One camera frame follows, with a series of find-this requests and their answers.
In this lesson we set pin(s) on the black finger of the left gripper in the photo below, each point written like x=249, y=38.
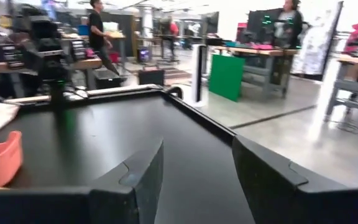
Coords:
x=57, y=95

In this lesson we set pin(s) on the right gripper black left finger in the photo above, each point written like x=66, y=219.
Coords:
x=135, y=186

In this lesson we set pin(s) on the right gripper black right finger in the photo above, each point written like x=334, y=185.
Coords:
x=275, y=193

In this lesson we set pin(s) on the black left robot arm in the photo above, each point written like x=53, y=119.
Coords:
x=42, y=28

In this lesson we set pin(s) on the wooden top desk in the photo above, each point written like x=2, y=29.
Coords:
x=85, y=63

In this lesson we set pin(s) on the black bin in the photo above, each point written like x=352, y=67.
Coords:
x=107, y=79

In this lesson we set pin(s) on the person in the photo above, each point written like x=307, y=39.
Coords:
x=289, y=21
x=96, y=28
x=173, y=29

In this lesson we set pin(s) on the orange plastic tray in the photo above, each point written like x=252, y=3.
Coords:
x=5, y=161

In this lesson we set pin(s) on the black floor box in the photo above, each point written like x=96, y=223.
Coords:
x=151, y=76

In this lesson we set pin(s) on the black clamp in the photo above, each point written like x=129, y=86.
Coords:
x=176, y=91

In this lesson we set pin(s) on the green board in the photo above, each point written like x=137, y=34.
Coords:
x=225, y=77

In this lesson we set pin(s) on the grey leg table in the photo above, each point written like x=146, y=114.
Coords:
x=353, y=87

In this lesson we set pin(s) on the wooden top workbench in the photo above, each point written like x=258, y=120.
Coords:
x=259, y=51

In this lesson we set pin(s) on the white banner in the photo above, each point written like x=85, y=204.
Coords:
x=315, y=43

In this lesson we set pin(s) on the black monitor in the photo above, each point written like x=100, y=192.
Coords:
x=259, y=25

